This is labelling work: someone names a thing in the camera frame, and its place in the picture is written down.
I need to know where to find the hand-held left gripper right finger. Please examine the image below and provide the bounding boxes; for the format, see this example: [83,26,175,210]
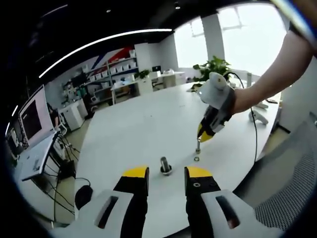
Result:
[184,166,285,238]

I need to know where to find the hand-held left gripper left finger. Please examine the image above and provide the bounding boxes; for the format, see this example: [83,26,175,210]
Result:
[49,165,150,238]

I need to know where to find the thick threaded steel stud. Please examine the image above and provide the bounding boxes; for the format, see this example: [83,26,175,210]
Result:
[159,156,173,176]

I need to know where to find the large potted green plant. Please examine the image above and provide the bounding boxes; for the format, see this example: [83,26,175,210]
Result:
[192,56,235,84]

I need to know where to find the white handheld controller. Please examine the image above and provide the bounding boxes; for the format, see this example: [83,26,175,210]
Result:
[248,110,269,124]

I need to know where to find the black computer mouse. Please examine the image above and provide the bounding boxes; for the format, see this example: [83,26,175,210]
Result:
[74,184,94,211]

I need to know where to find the low white cabinet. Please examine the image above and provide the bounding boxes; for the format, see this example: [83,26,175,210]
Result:
[137,70,186,94]

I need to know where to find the small potted green plant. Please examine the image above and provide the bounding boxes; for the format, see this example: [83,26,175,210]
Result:
[134,69,151,79]

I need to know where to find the grey mesh office chair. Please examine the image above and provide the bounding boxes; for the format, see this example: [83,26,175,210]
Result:
[234,111,317,230]

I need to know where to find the rows of white storage bins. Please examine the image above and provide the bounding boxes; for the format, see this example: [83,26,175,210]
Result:
[89,49,138,81]

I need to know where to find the white counter cabinet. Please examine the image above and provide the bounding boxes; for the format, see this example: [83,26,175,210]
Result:
[60,103,89,131]

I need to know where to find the metal shelf rack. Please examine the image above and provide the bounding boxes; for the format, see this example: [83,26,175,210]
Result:
[86,49,138,90]

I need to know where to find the white console desk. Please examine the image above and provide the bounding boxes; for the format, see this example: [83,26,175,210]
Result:
[18,132,60,181]

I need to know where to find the large white-framed screen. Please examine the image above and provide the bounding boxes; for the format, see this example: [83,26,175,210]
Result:
[18,85,54,146]

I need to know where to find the ceiling light strip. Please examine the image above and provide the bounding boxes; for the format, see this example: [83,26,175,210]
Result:
[38,28,173,79]

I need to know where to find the black television screen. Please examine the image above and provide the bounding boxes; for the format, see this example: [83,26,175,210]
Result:
[70,75,86,86]

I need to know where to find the black mouse cable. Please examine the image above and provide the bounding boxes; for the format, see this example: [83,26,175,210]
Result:
[73,177,92,189]

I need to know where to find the tangle of black cables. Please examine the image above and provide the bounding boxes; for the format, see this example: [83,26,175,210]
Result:
[47,133,80,216]

